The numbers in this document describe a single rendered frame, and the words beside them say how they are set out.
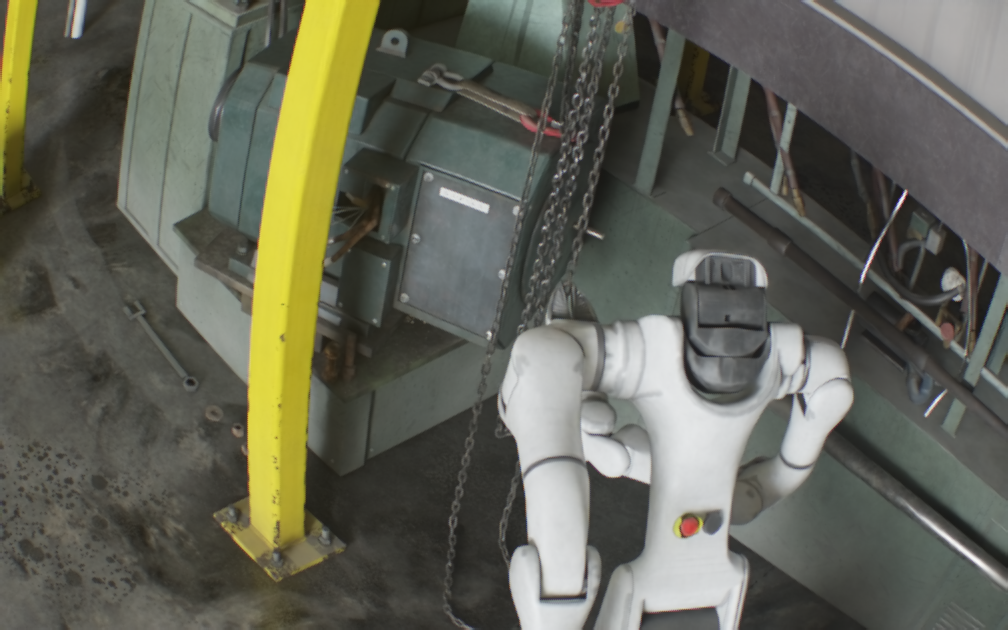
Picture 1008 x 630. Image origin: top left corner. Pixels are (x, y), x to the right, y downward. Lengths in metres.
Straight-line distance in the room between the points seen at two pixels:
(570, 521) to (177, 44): 2.05
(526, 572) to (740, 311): 0.45
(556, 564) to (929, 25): 0.87
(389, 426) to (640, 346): 1.39
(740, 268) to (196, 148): 1.83
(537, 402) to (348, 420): 1.29
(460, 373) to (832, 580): 1.08
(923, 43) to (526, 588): 0.88
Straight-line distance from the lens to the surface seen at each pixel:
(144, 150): 3.75
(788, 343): 1.94
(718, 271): 1.94
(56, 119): 4.53
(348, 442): 3.14
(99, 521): 3.00
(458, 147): 2.76
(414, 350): 3.11
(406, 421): 3.28
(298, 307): 2.55
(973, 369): 2.76
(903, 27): 1.58
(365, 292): 2.88
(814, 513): 3.10
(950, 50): 1.55
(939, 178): 2.65
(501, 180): 2.72
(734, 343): 1.90
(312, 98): 2.29
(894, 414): 2.86
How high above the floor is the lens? 2.23
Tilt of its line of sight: 36 degrees down
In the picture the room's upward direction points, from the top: 13 degrees clockwise
